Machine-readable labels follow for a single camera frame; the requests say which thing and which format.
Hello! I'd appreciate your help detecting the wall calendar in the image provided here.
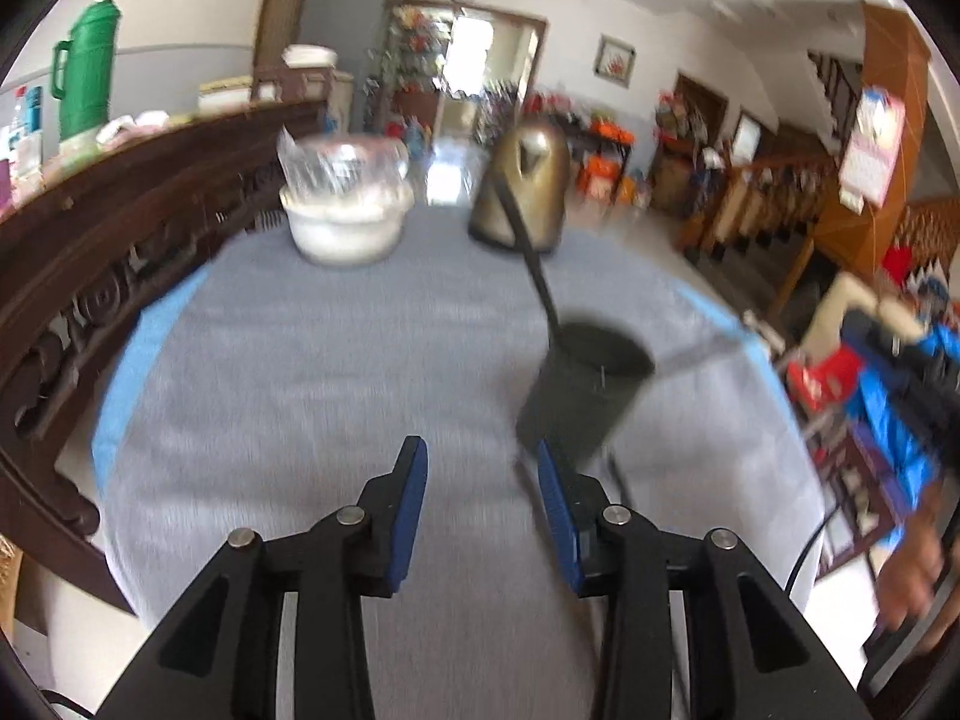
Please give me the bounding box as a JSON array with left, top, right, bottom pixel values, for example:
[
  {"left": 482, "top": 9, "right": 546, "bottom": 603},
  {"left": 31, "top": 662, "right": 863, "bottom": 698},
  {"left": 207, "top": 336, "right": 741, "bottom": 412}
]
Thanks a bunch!
[{"left": 836, "top": 86, "right": 908, "bottom": 212}]

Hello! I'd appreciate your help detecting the dark grey utensil holder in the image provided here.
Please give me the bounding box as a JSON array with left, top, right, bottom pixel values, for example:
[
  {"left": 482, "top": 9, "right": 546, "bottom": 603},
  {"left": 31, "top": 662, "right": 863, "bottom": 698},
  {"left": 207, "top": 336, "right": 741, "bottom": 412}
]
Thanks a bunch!
[{"left": 516, "top": 321, "right": 655, "bottom": 470}]

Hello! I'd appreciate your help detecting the blue table cover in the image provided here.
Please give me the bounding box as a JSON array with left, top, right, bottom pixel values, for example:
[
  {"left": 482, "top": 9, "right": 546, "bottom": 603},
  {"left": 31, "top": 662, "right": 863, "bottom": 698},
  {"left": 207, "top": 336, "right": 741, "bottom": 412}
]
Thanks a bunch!
[{"left": 91, "top": 264, "right": 212, "bottom": 466}]

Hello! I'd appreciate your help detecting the red box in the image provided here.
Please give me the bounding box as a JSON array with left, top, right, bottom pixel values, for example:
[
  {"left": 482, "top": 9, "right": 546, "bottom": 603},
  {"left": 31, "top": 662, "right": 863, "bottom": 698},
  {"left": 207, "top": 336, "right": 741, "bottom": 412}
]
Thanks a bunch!
[{"left": 784, "top": 351, "right": 863, "bottom": 415}]

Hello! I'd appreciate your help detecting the dark carved wooden chair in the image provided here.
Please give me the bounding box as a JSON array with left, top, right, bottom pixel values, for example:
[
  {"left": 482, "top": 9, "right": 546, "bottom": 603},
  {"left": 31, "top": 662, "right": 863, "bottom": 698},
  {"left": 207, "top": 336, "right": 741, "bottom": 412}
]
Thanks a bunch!
[{"left": 0, "top": 100, "right": 332, "bottom": 616}]

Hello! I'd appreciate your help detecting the green thermos jug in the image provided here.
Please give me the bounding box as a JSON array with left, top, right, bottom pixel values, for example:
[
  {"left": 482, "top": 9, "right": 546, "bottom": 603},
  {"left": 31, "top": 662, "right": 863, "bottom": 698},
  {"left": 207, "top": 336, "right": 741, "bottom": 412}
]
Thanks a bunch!
[{"left": 51, "top": 0, "right": 117, "bottom": 142}]

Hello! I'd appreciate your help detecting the white bowl with plastic wrap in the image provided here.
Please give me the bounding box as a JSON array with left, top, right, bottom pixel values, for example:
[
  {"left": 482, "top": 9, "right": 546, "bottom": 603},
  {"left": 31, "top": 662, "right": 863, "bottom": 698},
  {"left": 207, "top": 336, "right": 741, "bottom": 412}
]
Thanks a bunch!
[{"left": 276, "top": 131, "right": 416, "bottom": 266}]

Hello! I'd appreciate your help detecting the wooden bench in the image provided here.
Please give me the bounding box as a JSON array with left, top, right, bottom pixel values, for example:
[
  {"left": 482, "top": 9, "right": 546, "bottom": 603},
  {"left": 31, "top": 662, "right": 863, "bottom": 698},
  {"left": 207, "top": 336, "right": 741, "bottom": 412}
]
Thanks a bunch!
[{"left": 679, "top": 150, "right": 837, "bottom": 263}]

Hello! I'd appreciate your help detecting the framed wall picture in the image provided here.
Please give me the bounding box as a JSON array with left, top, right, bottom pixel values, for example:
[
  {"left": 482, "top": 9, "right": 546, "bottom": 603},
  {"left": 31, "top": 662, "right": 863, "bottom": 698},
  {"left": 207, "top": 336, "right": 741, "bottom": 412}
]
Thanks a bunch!
[{"left": 596, "top": 36, "right": 638, "bottom": 87}]

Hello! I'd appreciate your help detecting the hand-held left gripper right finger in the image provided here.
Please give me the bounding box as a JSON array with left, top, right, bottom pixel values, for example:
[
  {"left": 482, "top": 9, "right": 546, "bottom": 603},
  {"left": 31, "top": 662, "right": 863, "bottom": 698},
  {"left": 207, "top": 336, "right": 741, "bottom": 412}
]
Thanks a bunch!
[{"left": 536, "top": 439, "right": 872, "bottom": 720}]

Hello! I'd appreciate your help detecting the grey refrigerator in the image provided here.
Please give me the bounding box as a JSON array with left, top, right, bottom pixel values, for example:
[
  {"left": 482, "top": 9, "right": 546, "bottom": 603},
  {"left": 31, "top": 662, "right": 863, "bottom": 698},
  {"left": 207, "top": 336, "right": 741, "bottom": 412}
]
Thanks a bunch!
[{"left": 298, "top": 0, "right": 402, "bottom": 136}]

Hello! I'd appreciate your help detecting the person's right hand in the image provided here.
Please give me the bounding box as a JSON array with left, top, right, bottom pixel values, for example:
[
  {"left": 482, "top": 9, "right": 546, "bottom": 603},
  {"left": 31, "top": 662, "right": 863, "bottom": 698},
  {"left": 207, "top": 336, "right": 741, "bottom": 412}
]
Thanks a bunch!
[{"left": 876, "top": 486, "right": 947, "bottom": 635}]

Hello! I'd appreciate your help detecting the gold electric kettle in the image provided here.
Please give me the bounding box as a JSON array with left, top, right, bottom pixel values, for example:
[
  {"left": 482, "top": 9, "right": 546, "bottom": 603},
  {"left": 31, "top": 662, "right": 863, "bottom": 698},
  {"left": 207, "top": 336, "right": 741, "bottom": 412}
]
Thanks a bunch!
[{"left": 468, "top": 120, "right": 572, "bottom": 254}]

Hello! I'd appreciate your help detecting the white lidded container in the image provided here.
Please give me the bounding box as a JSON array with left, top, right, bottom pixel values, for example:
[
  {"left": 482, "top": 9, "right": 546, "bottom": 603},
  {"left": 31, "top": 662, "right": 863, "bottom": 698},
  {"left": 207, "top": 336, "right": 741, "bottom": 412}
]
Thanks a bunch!
[{"left": 197, "top": 79, "right": 252, "bottom": 115}]

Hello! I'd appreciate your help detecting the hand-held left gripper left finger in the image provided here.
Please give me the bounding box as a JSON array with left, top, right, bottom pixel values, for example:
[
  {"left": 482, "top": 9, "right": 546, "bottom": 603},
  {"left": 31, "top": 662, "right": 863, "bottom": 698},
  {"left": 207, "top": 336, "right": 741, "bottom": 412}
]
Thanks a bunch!
[{"left": 97, "top": 435, "right": 429, "bottom": 720}]

